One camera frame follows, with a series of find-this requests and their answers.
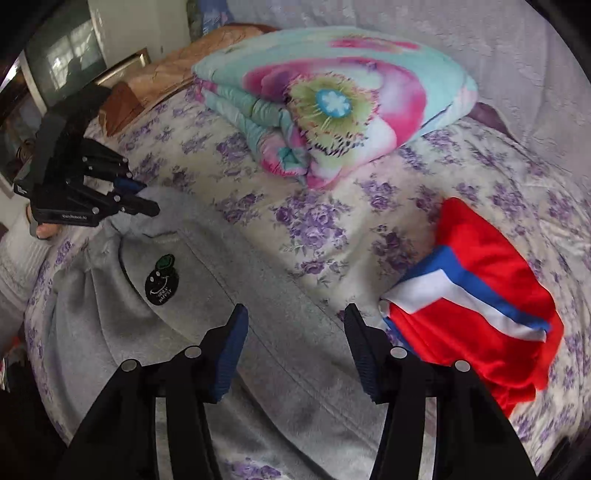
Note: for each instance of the grey sweat pants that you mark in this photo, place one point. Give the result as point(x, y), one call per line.
point(185, 294)

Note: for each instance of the brown orange pillow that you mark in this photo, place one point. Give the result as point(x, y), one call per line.
point(140, 91)

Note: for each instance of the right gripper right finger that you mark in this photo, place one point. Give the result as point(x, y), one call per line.
point(474, 438)

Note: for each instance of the white sleeve left forearm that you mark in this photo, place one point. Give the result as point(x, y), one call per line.
point(22, 255)

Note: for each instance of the person's left hand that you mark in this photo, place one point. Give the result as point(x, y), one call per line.
point(41, 231)

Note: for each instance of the old television set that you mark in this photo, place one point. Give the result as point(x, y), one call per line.
point(63, 55)

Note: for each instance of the folded floral quilt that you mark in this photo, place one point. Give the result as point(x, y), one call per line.
point(316, 103)

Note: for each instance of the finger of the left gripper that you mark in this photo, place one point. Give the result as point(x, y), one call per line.
point(127, 186)
point(133, 205)

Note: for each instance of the red blue white garment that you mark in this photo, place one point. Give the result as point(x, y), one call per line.
point(475, 298)

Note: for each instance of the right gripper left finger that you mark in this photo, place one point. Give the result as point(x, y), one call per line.
point(117, 437)

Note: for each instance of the purple floral bed sheet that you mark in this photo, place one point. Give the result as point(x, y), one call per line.
point(348, 242)

